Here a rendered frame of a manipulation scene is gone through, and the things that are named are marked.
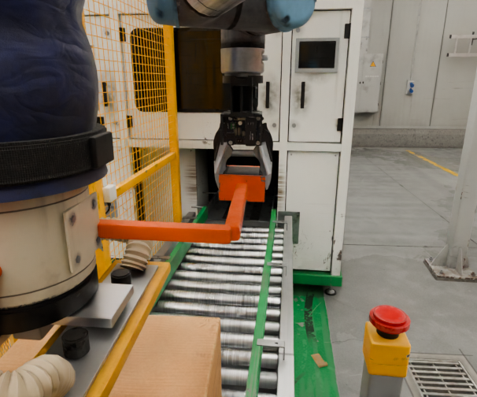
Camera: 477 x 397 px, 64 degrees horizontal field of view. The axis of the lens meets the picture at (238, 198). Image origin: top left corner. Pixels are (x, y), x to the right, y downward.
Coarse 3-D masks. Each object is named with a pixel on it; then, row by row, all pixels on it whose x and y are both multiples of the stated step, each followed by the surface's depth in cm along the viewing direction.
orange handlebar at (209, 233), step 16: (240, 192) 64; (240, 208) 56; (112, 224) 49; (128, 224) 49; (144, 224) 49; (160, 224) 49; (176, 224) 50; (192, 224) 50; (208, 224) 50; (224, 224) 50; (240, 224) 51; (160, 240) 50; (176, 240) 49; (192, 240) 49; (208, 240) 49; (224, 240) 49; (0, 272) 39
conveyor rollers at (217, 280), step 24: (240, 240) 225; (264, 240) 223; (192, 264) 194; (216, 264) 194; (240, 264) 199; (168, 288) 177; (192, 288) 176; (216, 288) 174; (240, 288) 173; (168, 312) 160; (192, 312) 158; (216, 312) 157; (240, 312) 155; (240, 336) 139; (264, 336) 139; (240, 360) 129; (264, 360) 128; (240, 384) 121; (264, 384) 120
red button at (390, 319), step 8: (376, 312) 69; (384, 312) 69; (392, 312) 69; (400, 312) 69; (376, 320) 68; (384, 320) 67; (392, 320) 67; (400, 320) 67; (408, 320) 68; (376, 328) 71; (384, 328) 66; (392, 328) 66; (400, 328) 66; (408, 328) 67; (384, 336) 69; (392, 336) 68
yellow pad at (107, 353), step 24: (120, 264) 63; (168, 264) 65; (144, 288) 56; (144, 312) 52; (72, 336) 42; (96, 336) 46; (120, 336) 47; (72, 360) 42; (96, 360) 42; (120, 360) 43; (96, 384) 39
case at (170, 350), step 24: (48, 336) 77; (144, 336) 77; (168, 336) 77; (192, 336) 77; (216, 336) 77; (0, 360) 70; (24, 360) 70; (144, 360) 70; (168, 360) 70; (192, 360) 70; (216, 360) 77; (120, 384) 65; (144, 384) 65; (168, 384) 65; (192, 384) 65; (216, 384) 78
